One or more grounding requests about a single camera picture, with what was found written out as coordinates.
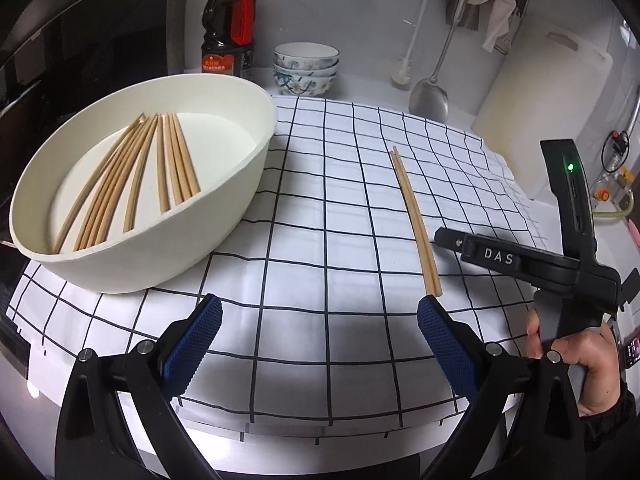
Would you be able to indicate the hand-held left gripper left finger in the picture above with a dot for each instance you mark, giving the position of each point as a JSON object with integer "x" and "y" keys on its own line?
{"x": 192, "y": 345}

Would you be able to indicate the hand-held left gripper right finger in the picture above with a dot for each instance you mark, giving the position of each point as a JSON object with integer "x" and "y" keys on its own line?
{"x": 447, "y": 345}

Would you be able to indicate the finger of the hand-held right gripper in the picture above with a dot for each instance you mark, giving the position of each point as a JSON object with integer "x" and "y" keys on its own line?
{"x": 447, "y": 239}

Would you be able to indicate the slender wooden chopstick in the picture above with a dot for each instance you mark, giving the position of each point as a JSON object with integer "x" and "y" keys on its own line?
{"x": 409, "y": 220}
{"x": 418, "y": 220}

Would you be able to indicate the cream round basin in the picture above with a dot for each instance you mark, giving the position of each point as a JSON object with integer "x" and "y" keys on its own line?
{"x": 215, "y": 200}

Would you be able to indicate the bunch of wooden chopsticks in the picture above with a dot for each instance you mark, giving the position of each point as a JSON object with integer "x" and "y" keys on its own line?
{"x": 107, "y": 195}

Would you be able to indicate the person's right forearm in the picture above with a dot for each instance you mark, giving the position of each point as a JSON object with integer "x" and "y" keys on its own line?
{"x": 610, "y": 425}

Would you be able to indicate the person's right hand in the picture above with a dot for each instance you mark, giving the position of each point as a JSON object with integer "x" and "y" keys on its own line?
{"x": 595, "y": 365}

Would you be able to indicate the brass pipe fitting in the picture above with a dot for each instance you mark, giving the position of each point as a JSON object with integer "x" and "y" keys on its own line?
{"x": 625, "y": 176}

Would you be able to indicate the white black-checked cloth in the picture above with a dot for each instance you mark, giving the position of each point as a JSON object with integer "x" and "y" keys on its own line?
{"x": 325, "y": 310}

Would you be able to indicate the metal cooking spatula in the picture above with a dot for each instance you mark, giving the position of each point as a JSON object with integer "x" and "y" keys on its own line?
{"x": 427, "y": 97}

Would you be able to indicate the red gas valve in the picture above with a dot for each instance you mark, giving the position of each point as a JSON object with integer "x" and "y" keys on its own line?
{"x": 621, "y": 141}

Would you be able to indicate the white cutting board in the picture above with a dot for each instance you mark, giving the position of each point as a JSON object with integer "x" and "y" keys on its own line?
{"x": 540, "y": 95}

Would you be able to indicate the white dish brush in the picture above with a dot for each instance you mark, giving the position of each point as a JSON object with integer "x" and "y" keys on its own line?
{"x": 402, "y": 72}

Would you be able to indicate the blue floral ceramic bowl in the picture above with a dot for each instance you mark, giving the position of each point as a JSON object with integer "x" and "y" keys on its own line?
{"x": 300, "y": 85}
{"x": 305, "y": 52}
{"x": 300, "y": 71}

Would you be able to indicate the beige hanging rag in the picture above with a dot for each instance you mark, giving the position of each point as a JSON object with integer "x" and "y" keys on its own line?
{"x": 500, "y": 15}

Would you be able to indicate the dark soy sauce bottle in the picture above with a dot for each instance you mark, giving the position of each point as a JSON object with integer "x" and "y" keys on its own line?
{"x": 225, "y": 60}

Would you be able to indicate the black range hood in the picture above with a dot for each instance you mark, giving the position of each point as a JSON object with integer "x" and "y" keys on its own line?
{"x": 100, "y": 25}

